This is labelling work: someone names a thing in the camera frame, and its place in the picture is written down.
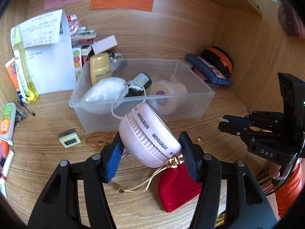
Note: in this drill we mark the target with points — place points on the pink round case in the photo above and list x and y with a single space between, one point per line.
147 138

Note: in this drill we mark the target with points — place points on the right hand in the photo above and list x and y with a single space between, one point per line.
274 170

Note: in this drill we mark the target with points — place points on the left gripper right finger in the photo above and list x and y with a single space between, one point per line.
246 203

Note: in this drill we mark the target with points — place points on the white folded paper sheet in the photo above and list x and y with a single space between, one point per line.
48 52

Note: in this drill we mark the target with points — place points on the orange tube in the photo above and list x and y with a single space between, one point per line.
12 73

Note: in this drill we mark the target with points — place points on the white tape roll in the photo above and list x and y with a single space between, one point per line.
169 96

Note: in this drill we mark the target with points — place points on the nail clippers and pen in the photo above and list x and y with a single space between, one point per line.
22 110

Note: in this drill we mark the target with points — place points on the fruit sticker sheet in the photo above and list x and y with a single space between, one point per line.
77 59

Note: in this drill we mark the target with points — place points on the stack of small packets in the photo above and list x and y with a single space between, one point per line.
81 36

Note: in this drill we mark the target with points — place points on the small bowl of trinkets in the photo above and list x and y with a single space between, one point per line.
115 58

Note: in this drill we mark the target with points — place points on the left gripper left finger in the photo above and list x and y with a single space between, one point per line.
58 203

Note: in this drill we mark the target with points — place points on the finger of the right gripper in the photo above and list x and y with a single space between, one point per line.
236 120
234 129

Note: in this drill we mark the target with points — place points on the beige cream tube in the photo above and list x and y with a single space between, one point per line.
100 67

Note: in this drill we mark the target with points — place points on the blue pouch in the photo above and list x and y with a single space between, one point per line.
212 74

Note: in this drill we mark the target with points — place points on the dark green spray bottle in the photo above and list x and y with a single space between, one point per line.
140 82

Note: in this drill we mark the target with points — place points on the white green stamp block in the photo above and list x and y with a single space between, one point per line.
69 138

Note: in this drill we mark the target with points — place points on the small white box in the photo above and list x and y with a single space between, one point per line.
104 45

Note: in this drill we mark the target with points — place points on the yellow spray bottle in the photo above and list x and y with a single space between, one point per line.
29 90

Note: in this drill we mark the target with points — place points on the white drawstring pouch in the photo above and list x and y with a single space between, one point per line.
104 96

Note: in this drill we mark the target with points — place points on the black orange round case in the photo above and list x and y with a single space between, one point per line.
219 59

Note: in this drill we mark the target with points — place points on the red velvet pouch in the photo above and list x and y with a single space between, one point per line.
175 186

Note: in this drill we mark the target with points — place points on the clear plastic storage bin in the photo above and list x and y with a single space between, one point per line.
198 97

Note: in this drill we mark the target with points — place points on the orange sticky note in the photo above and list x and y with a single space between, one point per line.
143 5

